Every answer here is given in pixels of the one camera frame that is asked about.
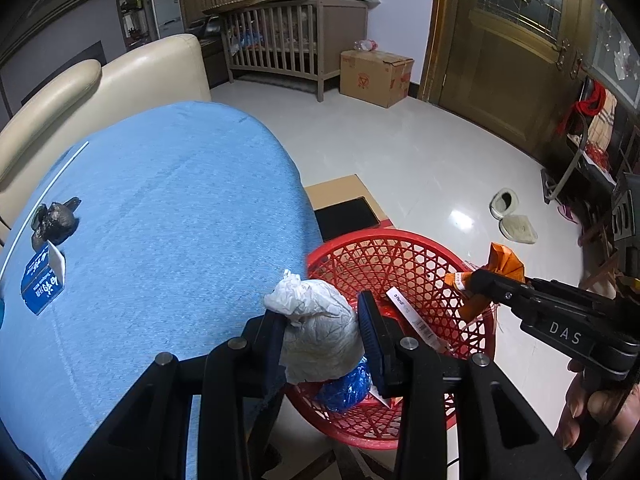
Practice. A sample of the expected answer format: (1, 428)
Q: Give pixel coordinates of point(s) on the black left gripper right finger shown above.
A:
(499, 435)

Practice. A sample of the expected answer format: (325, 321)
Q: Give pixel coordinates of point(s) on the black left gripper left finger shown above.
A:
(146, 434)

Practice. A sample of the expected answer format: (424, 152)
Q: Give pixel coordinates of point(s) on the white paper ball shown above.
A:
(322, 340)

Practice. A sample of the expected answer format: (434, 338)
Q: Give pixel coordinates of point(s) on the orange wrapper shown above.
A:
(502, 263)

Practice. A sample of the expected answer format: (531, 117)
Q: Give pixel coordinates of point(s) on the blue toothpaste box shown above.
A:
(44, 278)

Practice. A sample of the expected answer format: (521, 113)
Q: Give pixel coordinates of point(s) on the black plastic bag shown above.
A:
(54, 223)

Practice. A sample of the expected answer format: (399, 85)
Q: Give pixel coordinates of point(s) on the right hand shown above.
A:
(620, 411)

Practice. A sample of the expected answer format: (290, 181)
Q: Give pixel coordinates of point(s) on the blue plastic wrapper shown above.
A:
(342, 394)

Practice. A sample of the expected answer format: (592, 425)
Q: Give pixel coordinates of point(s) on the beige slipper flat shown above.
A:
(517, 227)

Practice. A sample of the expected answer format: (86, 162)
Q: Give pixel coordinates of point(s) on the clothes rack with garments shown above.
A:
(589, 121)

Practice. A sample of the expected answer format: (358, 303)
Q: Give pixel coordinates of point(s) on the red plastic mesh basket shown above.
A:
(378, 260)

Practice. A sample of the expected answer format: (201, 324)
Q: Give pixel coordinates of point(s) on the beige slipper upright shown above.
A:
(503, 203)

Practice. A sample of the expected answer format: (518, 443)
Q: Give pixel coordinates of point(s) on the blue table cloth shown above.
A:
(190, 214)

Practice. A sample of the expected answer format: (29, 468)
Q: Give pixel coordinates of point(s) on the flat cardboard box on floor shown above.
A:
(344, 205)

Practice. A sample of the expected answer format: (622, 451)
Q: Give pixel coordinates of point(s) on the golden wooden door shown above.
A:
(514, 67)

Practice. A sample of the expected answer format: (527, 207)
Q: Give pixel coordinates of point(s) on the cream leather sofa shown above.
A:
(87, 98)

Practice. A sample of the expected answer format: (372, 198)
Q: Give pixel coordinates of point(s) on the brown cardboard box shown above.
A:
(375, 77)

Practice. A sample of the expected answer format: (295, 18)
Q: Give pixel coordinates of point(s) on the wooden baby crib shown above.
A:
(294, 39)

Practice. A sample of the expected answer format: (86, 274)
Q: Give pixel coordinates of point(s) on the white air conditioner unit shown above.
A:
(167, 18)

